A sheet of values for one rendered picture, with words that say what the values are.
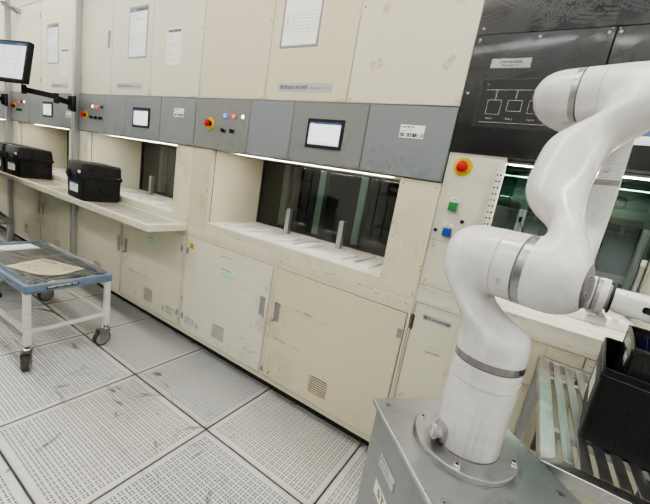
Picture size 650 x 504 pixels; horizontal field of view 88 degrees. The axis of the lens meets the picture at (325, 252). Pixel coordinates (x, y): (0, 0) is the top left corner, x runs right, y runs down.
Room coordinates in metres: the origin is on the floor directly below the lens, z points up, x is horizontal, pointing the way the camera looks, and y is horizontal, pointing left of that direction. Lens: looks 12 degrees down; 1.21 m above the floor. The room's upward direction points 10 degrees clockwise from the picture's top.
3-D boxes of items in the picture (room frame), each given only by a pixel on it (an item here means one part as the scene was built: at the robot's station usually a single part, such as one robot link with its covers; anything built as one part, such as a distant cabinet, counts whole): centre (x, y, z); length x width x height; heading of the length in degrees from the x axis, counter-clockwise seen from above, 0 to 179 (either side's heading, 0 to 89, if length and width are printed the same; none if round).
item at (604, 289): (0.81, -0.68, 1.06); 0.09 x 0.03 x 0.08; 141
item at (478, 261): (0.61, -0.31, 1.07); 0.19 x 0.12 x 0.24; 43
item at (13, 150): (3.07, 2.78, 0.93); 0.30 x 0.28 x 0.26; 62
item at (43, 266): (1.85, 1.57, 0.47); 0.31 x 0.23 x 0.02; 81
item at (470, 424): (0.59, -0.33, 0.85); 0.19 x 0.19 x 0.18
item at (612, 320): (1.30, -1.08, 0.89); 0.22 x 0.21 x 0.04; 149
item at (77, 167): (2.46, 1.75, 0.93); 0.30 x 0.28 x 0.26; 56
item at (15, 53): (2.58, 2.27, 1.59); 0.50 x 0.41 x 0.36; 149
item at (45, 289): (1.96, 1.72, 0.24); 0.97 x 0.52 x 0.48; 62
